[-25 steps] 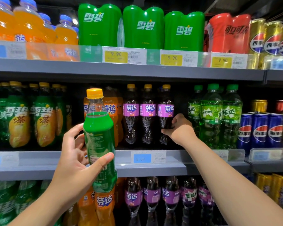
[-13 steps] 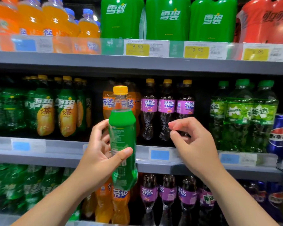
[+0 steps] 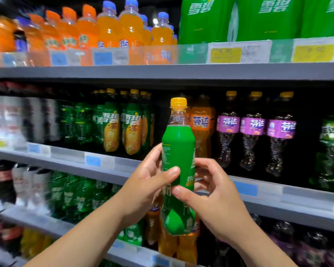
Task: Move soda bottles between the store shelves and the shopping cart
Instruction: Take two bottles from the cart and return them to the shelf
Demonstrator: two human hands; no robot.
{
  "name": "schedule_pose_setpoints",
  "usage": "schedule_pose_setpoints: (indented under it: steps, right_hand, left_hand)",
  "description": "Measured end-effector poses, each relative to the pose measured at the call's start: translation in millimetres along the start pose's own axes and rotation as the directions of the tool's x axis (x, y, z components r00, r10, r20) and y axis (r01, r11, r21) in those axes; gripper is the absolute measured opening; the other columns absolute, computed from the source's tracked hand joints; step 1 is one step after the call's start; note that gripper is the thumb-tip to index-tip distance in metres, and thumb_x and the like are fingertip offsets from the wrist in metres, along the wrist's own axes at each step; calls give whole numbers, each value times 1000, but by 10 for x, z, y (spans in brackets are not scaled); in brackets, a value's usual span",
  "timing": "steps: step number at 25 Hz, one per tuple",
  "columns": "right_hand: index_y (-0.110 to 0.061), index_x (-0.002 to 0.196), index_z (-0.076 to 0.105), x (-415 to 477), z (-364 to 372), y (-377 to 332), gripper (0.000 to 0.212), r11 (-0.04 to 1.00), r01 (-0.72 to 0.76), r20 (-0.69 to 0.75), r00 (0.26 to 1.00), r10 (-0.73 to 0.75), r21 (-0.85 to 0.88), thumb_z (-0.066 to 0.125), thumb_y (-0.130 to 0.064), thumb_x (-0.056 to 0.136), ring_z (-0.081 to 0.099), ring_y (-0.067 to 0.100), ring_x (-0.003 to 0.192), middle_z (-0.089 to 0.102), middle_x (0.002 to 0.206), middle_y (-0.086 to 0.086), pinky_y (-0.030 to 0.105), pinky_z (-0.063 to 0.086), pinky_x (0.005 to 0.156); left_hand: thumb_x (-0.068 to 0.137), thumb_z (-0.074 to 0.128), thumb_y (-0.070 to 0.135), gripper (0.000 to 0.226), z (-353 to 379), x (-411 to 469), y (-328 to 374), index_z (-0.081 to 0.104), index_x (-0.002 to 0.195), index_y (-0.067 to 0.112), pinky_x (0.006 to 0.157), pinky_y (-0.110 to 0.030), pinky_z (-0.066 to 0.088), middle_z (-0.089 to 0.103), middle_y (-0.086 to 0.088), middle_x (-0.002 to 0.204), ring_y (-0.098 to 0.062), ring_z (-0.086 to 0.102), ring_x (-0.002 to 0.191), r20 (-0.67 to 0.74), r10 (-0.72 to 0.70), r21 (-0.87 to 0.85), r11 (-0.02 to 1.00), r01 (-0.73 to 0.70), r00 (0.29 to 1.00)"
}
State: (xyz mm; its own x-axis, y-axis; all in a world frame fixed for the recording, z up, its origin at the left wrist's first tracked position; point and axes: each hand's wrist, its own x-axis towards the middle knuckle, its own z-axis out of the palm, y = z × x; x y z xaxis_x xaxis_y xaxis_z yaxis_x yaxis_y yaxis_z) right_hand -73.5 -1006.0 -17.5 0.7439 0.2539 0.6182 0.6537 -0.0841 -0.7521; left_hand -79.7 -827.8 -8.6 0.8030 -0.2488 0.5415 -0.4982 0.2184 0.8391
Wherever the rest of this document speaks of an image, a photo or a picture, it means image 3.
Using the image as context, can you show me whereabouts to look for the small orange bottle blue cap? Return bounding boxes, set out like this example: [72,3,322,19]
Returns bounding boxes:
[150,11,176,47]

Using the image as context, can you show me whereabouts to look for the large cola bottle blue cap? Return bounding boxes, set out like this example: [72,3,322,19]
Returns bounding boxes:
[14,29,29,53]

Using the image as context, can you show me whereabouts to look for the row of small dark cola bottles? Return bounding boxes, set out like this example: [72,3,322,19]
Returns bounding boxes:
[0,215,24,258]

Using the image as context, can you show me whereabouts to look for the grey store shelving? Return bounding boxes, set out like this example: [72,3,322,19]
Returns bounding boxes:
[0,36,334,267]

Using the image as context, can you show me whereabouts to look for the person's left hand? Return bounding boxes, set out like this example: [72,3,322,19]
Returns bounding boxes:
[118,143,180,228]

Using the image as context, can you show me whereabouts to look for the row of green-capped lime bottles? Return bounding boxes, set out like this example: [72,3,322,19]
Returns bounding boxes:
[311,94,334,194]

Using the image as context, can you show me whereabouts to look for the green soda bottle yellow cap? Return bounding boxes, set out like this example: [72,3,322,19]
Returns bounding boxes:
[159,97,197,237]

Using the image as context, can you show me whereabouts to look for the orange soda bottle blue cap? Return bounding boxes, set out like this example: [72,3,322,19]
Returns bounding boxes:
[97,0,122,49]
[118,0,146,48]

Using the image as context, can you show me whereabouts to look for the row of purple label bottles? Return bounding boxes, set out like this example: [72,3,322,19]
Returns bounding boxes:
[212,214,334,267]

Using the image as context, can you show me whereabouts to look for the yellow cap Sprite tea bottles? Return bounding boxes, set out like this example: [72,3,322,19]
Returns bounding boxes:
[121,89,144,156]

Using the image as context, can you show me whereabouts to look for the row of dark green bottles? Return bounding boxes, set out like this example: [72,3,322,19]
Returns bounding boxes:
[57,89,101,149]

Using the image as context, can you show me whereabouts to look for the row of yellow drink bottles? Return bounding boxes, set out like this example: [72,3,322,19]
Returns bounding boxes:
[19,228,55,260]

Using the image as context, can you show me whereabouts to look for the white cola bottle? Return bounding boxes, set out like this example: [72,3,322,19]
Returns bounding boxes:
[11,163,29,208]
[33,168,53,216]
[22,165,41,212]

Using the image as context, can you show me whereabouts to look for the person's right hand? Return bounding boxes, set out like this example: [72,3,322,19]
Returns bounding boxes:
[171,158,257,248]

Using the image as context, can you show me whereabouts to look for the orange soda bottle dark cap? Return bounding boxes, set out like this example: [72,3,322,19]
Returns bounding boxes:
[189,95,216,159]

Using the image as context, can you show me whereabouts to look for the row of green soda bottles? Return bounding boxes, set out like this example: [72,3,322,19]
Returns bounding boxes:
[49,171,147,247]

